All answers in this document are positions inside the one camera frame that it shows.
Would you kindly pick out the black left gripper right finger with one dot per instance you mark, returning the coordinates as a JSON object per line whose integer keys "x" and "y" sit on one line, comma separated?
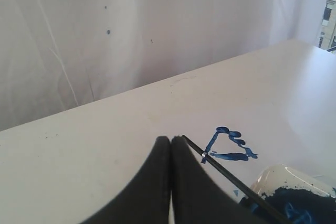
{"x": 196, "y": 198}

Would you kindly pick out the white backdrop cloth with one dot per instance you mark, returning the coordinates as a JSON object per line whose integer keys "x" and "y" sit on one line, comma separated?
{"x": 60, "y": 54}

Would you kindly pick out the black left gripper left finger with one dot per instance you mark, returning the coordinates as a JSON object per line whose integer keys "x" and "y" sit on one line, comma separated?
{"x": 146, "y": 198}

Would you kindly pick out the black paintbrush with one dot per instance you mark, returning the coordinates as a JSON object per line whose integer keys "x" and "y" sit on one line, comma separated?
{"x": 238, "y": 183}

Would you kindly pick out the white paper sheet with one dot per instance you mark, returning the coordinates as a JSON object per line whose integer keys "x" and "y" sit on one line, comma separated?
{"x": 254, "y": 144}

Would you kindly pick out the background clutter equipment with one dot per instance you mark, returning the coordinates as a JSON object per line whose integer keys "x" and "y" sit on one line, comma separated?
{"x": 327, "y": 35}

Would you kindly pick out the white plate with blue paint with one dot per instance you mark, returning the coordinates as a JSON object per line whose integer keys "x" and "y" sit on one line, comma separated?
{"x": 298, "y": 196}

